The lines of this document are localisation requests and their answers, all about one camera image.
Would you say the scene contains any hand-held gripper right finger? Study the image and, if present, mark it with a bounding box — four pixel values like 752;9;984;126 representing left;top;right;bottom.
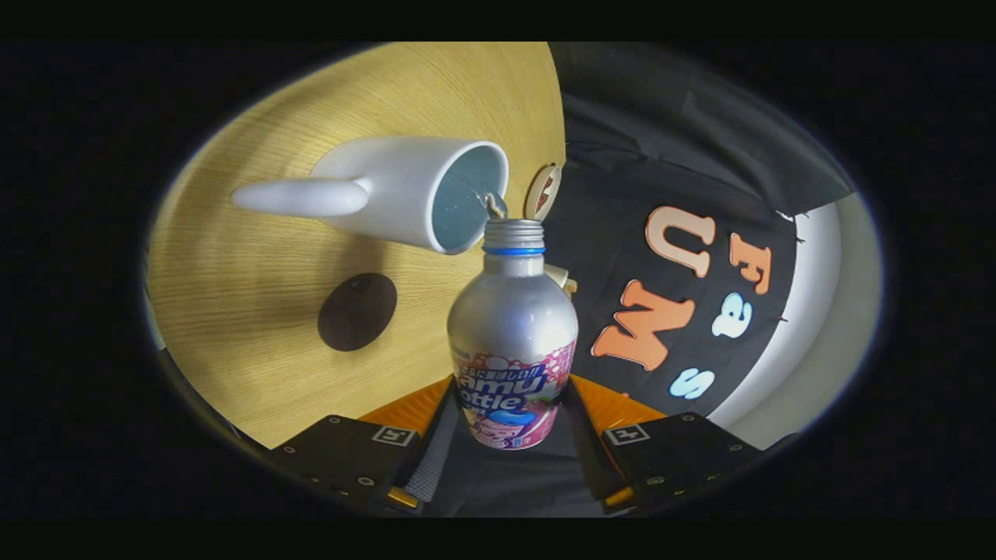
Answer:
562;373;763;514

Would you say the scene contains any white toaster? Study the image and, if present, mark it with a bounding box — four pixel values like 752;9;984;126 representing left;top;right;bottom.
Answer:
543;263;578;298

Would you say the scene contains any dark brown round coaster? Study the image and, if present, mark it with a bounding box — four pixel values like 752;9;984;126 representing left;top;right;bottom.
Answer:
317;272;398;352

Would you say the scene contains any wooden table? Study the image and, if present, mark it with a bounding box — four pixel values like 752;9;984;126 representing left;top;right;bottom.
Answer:
148;43;566;450

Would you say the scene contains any silver juice bottle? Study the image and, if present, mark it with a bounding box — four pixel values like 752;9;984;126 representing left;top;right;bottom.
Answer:
447;219;580;450

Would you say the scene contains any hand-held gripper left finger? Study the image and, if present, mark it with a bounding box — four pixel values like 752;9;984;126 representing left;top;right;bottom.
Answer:
268;375;456;514

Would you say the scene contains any round beige plate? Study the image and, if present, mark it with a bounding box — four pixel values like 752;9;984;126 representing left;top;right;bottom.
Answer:
523;163;563;222

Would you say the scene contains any black backdrop cloth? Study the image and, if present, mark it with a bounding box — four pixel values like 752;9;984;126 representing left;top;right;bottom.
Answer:
424;43;857;517

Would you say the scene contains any white cup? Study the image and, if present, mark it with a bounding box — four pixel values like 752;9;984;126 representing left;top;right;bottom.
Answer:
230;137;510;256

